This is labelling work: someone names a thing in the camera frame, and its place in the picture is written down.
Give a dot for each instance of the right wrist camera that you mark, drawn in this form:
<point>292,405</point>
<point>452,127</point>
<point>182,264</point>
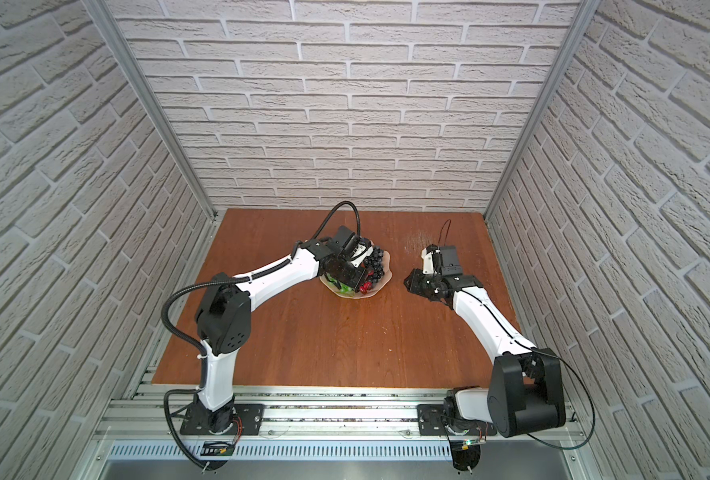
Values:
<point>427,256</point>

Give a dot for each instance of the dark blue grape bunch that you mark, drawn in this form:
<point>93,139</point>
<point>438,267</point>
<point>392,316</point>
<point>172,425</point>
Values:
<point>374,266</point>

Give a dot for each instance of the left corner aluminium post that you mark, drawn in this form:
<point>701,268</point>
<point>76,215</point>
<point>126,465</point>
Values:
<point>116,41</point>

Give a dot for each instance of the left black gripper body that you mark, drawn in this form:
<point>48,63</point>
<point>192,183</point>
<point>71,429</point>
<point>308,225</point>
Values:
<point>348,271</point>

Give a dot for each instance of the corner aluminium post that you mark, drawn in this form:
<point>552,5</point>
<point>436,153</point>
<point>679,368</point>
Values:
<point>563,59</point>
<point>116,41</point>

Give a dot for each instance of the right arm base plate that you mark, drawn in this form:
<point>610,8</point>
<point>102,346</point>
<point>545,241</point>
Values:
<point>436,420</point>

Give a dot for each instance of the aluminium mounting rail frame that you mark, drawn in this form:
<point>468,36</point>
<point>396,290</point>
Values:
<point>337,424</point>

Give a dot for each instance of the pink wavy fruit bowl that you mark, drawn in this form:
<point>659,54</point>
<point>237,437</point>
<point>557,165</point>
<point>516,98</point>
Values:
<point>379,288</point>

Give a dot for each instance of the right corner aluminium post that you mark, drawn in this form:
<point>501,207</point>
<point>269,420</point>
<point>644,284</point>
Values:
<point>563,59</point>

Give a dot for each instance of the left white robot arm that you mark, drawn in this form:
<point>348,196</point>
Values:
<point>224,316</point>

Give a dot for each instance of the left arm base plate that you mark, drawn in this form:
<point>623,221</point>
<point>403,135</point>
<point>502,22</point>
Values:
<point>199,420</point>

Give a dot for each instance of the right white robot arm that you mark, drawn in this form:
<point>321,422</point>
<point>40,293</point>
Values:
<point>525,394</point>

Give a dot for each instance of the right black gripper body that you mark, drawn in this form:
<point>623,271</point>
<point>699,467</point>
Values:
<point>426,285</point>

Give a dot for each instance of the green grape bunch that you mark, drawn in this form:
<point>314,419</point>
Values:
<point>336,286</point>

